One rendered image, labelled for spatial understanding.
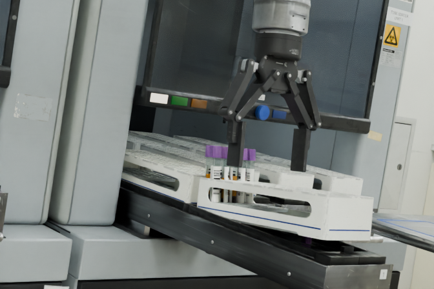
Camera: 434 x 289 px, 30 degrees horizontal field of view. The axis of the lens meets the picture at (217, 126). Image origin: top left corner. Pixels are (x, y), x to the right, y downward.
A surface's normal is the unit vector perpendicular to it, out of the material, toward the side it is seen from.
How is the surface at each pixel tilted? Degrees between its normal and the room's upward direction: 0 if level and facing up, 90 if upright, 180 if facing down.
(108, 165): 90
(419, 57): 90
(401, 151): 90
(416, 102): 90
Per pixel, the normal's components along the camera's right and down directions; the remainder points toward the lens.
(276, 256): -0.78, -0.09
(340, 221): 0.62, 0.04
